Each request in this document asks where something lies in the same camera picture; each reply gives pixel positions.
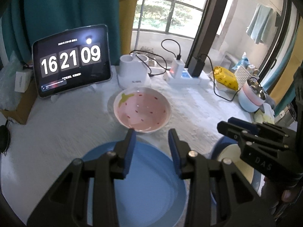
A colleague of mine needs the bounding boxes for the large blue plate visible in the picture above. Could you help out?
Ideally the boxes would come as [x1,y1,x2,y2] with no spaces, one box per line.
[80,141,187,227]

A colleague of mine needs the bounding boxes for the pink strawberry bowl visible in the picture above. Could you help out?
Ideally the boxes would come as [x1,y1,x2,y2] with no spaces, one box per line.
[113,87,172,133]

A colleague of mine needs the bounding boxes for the cream bowl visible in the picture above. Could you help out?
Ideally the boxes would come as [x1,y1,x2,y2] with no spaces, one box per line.
[217,144,254,183]

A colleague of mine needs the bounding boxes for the right hand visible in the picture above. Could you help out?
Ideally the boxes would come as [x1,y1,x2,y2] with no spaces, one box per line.
[261,177,302,226]

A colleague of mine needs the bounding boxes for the steel thermos bottle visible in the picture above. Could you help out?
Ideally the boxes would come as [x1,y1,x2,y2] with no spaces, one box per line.
[275,98,297,128]

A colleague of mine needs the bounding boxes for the light blue bowl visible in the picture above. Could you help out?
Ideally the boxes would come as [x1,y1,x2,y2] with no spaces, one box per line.
[238,89,259,113]

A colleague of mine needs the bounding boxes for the yellow teal curtain right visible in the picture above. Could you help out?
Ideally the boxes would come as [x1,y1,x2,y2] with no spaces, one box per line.
[263,18,302,116]

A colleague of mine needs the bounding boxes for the white basket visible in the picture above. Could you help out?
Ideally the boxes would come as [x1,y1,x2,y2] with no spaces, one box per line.
[234,65,251,89]

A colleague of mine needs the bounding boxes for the white power strip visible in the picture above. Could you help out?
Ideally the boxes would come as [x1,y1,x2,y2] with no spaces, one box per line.
[162,69,211,86]

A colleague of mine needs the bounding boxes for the black charger adapter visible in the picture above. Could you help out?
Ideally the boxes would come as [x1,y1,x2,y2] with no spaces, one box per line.
[188,57,205,77]

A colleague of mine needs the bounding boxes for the black round object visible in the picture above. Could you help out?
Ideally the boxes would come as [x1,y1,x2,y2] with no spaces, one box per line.
[0,125,11,153]

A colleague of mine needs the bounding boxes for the white charger plug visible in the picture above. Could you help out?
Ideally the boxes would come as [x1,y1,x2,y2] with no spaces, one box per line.
[169,58,185,79]

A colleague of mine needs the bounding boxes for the hanging light blue towel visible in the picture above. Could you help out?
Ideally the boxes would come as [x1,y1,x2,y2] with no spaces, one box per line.
[246,4,276,45]

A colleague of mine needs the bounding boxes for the cardboard box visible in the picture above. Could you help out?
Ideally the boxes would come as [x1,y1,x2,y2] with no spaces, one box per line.
[1,61,37,124]

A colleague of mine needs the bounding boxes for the clear plastic bag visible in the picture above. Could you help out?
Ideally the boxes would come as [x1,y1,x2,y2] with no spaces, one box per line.
[0,51,23,111]

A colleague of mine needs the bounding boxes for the small white box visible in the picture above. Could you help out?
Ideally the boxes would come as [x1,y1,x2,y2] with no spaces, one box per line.
[14,69,33,93]

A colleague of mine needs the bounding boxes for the white desk lamp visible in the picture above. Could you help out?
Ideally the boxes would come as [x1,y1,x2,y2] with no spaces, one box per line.
[117,0,184,90]

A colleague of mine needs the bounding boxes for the tablet showing clock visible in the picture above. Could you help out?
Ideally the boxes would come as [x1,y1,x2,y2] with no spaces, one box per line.
[32,24,112,98]

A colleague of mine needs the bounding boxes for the yellow curtain left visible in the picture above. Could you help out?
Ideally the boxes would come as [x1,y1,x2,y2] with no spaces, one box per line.
[119,0,137,55]

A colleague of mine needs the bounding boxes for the teal curtain left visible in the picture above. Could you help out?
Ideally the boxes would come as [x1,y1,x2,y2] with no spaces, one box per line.
[1,0,121,65]

